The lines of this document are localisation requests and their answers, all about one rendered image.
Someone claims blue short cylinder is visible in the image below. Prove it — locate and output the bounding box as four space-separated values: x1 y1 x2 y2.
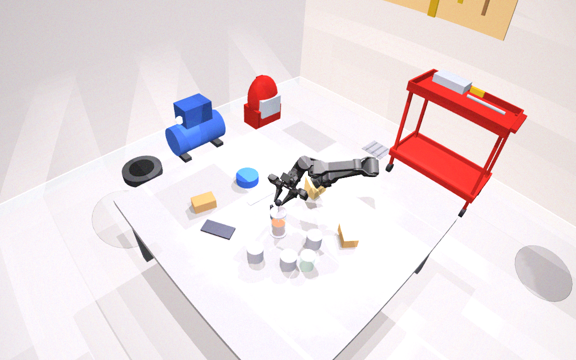
236 167 259 189

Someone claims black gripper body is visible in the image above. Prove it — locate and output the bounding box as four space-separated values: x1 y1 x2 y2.
267 169 309 201

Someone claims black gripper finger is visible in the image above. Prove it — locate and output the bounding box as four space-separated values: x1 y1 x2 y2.
274 183 283 202
280 190 297 206

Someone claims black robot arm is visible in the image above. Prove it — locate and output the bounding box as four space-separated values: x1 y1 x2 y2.
280 155 379 189

